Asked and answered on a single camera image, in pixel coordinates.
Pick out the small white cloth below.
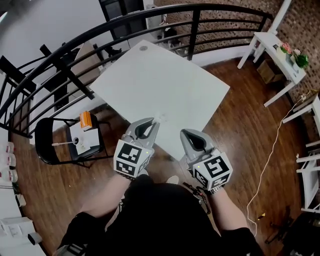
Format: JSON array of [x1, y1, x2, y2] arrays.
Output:
[[153, 112, 167, 124]]

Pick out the person's right forearm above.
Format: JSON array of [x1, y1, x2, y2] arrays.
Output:
[[209, 189, 250, 237]]

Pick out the black folding chair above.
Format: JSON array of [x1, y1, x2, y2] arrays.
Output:
[[34, 113, 111, 169]]

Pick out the brown bead bracelet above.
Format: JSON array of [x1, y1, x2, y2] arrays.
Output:
[[116, 171, 134, 182]]

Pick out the long white cable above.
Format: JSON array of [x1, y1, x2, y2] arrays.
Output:
[[246, 94, 307, 238]]

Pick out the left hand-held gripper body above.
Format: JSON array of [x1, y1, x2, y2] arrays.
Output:
[[113, 133, 155, 181]]

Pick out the brown cardboard box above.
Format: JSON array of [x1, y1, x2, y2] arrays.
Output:
[[257, 59, 285, 85]]

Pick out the clear bottle red label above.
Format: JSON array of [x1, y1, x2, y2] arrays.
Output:
[[0, 153, 17, 167], [3, 141, 16, 154], [0, 169, 19, 182]]

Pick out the pink flower pot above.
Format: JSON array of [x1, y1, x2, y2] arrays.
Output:
[[279, 42, 293, 62]]

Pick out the silver metal watch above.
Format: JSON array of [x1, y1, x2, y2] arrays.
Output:
[[209, 184, 225, 196]]

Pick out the orange box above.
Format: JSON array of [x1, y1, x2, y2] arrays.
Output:
[[79, 111, 93, 130]]

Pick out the black tripod stand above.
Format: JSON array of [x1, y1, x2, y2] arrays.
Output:
[[264, 217, 295, 245]]

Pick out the white cabinet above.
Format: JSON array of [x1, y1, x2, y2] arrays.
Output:
[[0, 184, 49, 256]]

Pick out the small white cylinder device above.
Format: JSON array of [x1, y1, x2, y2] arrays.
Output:
[[27, 232, 44, 246]]

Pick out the white flat boxes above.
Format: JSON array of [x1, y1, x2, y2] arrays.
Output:
[[0, 216, 35, 237]]

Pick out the black waist cable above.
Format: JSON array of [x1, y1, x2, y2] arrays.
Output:
[[182, 181, 211, 214]]

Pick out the white console table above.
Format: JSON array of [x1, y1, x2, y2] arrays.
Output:
[[236, 31, 307, 108]]

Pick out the person's left forearm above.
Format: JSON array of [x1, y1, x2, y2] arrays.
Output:
[[79, 174, 131, 221]]

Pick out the person's black clothing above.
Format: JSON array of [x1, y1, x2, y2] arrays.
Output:
[[58, 174, 263, 256]]

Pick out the black office chair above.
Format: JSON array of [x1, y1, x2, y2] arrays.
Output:
[[287, 214, 320, 256]]

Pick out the white square table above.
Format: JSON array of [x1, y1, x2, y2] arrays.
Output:
[[89, 39, 231, 162]]

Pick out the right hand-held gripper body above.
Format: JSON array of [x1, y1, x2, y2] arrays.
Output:
[[187, 148, 234, 192]]

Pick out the black metal railing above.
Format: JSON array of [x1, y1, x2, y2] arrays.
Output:
[[0, 3, 274, 140]]

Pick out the black shelf unit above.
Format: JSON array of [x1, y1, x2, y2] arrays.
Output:
[[98, 0, 149, 41]]

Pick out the grey strap with buckle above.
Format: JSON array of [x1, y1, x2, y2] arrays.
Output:
[[53, 243, 87, 256]]

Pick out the green plant pot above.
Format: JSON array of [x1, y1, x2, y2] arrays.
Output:
[[291, 48, 309, 72]]

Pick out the white shelf rack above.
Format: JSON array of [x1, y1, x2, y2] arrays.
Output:
[[282, 93, 320, 214]]

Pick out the white paper stack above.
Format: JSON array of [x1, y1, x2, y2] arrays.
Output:
[[69, 123, 100, 155]]

